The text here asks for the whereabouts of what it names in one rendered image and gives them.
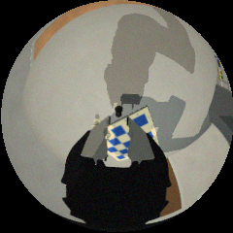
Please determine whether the white pawn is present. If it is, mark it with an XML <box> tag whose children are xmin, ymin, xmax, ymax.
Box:
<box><xmin>106</xmin><ymin>133</ymin><xmax>111</xmax><ymax>143</ymax></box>

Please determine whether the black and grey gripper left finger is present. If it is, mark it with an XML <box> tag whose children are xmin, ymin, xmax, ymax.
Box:
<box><xmin>61</xmin><ymin>116</ymin><xmax>111</xmax><ymax>184</ymax></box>

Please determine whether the white bishop chess piece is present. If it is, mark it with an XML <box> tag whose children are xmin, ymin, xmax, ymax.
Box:
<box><xmin>92</xmin><ymin>118</ymin><xmax>101</xmax><ymax>128</ymax></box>

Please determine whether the black rook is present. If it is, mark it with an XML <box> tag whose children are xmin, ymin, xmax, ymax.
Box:
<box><xmin>115</xmin><ymin>106</ymin><xmax>122</xmax><ymax>117</ymax></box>

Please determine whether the blue and cream chessboard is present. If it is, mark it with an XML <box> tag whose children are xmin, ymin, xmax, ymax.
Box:
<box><xmin>107</xmin><ymin>107</ymin><xmax>159</xmax><ymax>161</ymax></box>

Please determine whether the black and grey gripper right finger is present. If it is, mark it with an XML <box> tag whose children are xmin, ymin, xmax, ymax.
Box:
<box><xmin>127</xmin><ymin>117</ymin><xmax>171</xmax><ymax>188</ymax></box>

